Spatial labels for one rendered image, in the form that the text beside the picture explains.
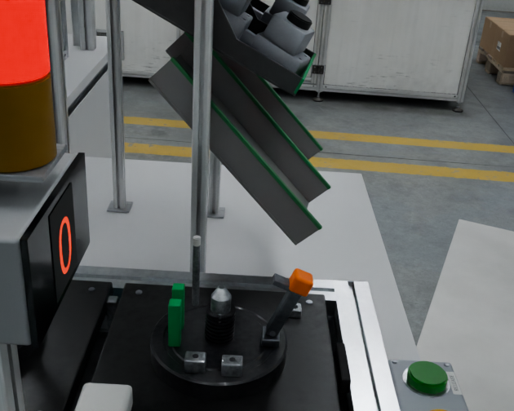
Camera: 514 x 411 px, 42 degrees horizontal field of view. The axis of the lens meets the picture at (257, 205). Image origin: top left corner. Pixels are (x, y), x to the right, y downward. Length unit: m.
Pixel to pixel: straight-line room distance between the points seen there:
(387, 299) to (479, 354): 0.16
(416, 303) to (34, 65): 2.32
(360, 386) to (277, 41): 0.40
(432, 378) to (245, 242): 0.50
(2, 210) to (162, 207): 0.84
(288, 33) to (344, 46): 3.92
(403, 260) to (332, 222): 1.67
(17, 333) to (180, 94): 0.48
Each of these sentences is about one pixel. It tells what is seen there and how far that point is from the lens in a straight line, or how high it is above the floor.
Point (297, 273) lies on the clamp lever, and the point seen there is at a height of 1.07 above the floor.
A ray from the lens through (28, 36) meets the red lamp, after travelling 0.37.
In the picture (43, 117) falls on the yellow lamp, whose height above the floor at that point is 1.29.
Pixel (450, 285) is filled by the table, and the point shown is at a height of 0.86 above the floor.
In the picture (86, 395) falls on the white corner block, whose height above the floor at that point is 0.99.
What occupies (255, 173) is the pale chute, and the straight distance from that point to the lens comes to 0.83.
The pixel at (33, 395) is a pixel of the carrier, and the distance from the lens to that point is 0.67.
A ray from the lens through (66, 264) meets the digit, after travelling 0.44.
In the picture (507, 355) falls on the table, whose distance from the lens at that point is 0.97.
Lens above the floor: 1.42
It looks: 27 degrees down
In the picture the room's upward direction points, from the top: 4 degrees clockwise
